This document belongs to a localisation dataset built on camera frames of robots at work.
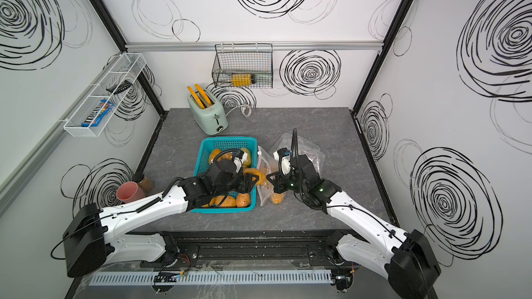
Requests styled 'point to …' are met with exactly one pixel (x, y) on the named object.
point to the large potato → (277, 198)
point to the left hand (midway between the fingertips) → (253, 176)
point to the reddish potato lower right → (242, 200)
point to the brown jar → (147, 185)
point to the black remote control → (122, 86)
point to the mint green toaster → (213, 119)
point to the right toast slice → (203, 93)
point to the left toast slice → (197, 97)
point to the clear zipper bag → (266, 165)
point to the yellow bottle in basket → (241, 79)
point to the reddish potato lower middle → (262, 178)
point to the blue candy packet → (105, 109)
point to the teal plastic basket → (208, 145)
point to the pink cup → (129, 191)
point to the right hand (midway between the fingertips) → (268, 177)
